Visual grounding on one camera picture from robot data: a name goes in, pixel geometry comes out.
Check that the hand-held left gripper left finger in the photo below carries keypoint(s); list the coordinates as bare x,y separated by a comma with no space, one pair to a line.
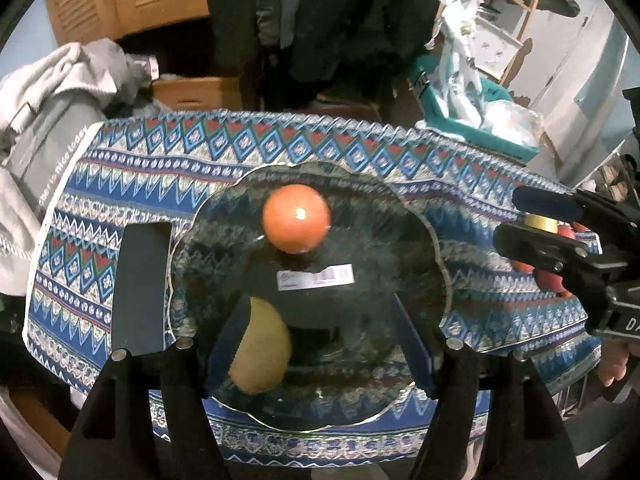
220,355

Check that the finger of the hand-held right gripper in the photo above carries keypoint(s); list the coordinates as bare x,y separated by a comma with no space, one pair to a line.
535,245
545,202

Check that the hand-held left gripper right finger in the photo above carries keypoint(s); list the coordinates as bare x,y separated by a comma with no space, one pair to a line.
417,355

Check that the scalloped glass plate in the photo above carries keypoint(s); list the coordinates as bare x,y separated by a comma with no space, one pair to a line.
375,240

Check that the orange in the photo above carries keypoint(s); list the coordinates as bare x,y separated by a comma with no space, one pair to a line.
295,217

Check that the person's right hand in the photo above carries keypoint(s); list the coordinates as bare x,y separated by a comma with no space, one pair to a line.
612,365

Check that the teal box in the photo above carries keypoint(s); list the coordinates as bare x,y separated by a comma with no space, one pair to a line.
500,140

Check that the clear plastic bag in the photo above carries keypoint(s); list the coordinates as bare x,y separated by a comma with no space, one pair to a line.
515,120

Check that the black flat rectangular slab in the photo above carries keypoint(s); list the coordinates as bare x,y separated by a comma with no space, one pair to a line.
140,285

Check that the white printed rice bag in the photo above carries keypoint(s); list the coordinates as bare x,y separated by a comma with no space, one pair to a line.
462,60

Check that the white storage box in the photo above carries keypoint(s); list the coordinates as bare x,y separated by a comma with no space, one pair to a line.
495,45

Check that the wooden shelf rack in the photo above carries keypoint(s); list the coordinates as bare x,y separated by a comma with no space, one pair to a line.
525,5

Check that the blue patterned tablecloth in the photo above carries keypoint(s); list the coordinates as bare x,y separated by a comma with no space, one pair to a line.
125,170

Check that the white cloth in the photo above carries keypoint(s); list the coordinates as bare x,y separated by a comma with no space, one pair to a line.
15,240

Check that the cardboard box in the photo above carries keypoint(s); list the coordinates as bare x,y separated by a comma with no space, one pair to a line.
195,92

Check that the grey sweatshirt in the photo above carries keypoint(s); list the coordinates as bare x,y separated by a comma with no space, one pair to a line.
55,110

